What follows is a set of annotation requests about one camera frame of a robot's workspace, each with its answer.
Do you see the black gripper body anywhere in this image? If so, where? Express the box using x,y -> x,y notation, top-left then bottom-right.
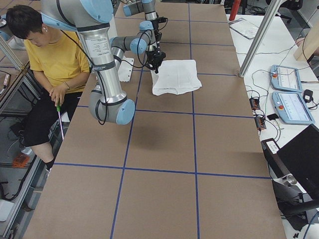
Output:
146,49 -> 166,70
152,21 -> 161,47

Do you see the white long-sleeve printed shirt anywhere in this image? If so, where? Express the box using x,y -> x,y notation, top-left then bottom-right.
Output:
151,60 -> 202,96

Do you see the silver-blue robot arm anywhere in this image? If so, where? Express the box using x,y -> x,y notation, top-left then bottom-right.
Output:
41,0 -> 167,124
123,0 -> 161,48

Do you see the red cylinder object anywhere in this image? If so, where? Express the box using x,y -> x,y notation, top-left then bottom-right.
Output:
229,0 -> 241,21

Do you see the white paper booklet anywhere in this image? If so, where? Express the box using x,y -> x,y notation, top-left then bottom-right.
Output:
229,18 -> 259,39

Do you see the person in yellow shirt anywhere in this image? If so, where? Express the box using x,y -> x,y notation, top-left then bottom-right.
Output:
6,4 -> 90,174

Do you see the far orange usb hub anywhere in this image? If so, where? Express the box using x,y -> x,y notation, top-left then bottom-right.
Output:
249,98 -> 261,110

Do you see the orange usb hub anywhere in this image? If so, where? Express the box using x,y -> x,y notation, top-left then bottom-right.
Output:
249,98 -> 261,110
254,116 -> 267,131

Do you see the near orange usb hub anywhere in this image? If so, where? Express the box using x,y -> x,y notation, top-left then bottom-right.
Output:
254,116 -> 267,131

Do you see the far blue teach pendant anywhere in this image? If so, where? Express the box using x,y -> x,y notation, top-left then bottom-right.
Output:
270,65 -> 303,93

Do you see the blue teach pendant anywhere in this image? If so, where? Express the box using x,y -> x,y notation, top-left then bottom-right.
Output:
272,91 -> 315,125
270,65 -> 303,93

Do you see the near blue teach pendant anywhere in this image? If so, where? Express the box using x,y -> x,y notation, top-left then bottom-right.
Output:
272,91 -> 315,125

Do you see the small black adapter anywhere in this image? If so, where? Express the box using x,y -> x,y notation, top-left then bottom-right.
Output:
303,89 -> 313,103

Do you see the black laptop computer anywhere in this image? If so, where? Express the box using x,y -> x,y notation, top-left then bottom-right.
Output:
260,123 -> 319,200

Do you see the white camera pole base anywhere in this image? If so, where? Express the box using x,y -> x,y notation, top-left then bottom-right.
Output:
109,14 -> 135,83

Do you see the green-handled pink stick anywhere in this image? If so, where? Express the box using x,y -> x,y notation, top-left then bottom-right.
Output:
56,102 -> 64,140

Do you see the aluminium frame post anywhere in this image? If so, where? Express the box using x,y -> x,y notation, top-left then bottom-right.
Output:
239,0 -> 284,78

